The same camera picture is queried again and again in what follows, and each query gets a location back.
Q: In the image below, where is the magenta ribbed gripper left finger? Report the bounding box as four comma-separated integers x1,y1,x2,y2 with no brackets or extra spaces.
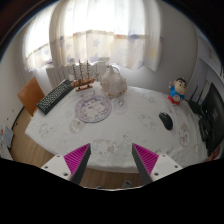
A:
42,144,91,185

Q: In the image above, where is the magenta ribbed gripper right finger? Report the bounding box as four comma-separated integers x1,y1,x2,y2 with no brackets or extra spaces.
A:
132,143,182,185

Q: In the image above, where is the black computer mouse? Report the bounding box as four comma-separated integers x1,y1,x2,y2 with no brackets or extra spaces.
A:
159,112,173,130

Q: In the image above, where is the round purple mouse pad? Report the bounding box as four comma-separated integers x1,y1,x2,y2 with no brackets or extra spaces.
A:
75,95,112,123

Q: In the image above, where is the black computer keyboard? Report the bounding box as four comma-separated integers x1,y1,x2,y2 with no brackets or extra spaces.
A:
37,80,73,115

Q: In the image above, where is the white patterned tablecloth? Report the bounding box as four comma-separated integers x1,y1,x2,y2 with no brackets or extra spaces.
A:
26,83,207,173

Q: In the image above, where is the black wifi router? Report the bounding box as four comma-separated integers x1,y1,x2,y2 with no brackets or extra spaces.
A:
188,90,204,116

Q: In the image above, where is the cartoon boy figurine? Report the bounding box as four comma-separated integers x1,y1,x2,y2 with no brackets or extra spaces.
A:
168,78,187,105

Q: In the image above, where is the orange wooden chair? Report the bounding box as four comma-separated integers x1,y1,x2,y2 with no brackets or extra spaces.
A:
17,77,45,116

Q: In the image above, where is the wooden model sailing ship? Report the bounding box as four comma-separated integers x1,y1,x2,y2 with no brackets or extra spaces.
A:
71,62,99,91

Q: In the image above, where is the white radiator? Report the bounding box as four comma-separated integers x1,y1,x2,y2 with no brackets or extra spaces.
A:
46,61,108,88

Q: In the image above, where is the white sheer curtain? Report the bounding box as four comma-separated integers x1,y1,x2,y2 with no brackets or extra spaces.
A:
22,0,163,72

